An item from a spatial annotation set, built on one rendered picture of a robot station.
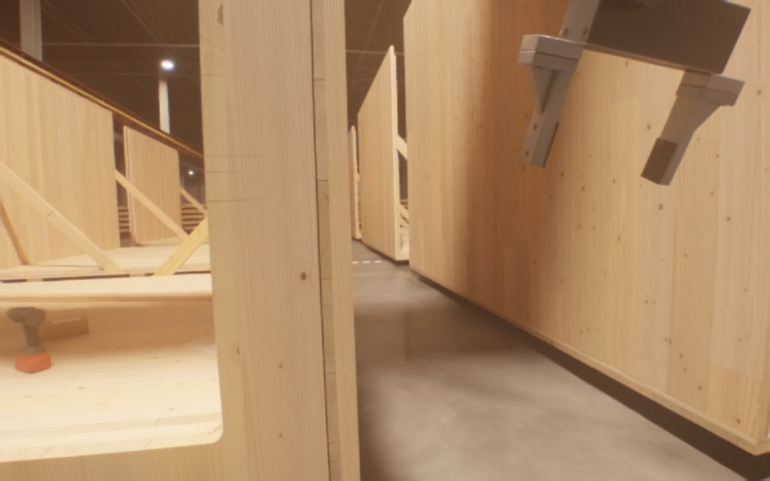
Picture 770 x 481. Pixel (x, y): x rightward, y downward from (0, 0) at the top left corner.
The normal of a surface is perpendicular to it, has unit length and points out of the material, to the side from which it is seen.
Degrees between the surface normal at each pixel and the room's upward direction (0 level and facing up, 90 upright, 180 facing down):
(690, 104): 83
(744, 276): 90
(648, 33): 113
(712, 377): 90
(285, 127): 90
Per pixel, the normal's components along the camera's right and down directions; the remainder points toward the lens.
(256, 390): 0.19, 0.07
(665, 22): 0.08, 0.46
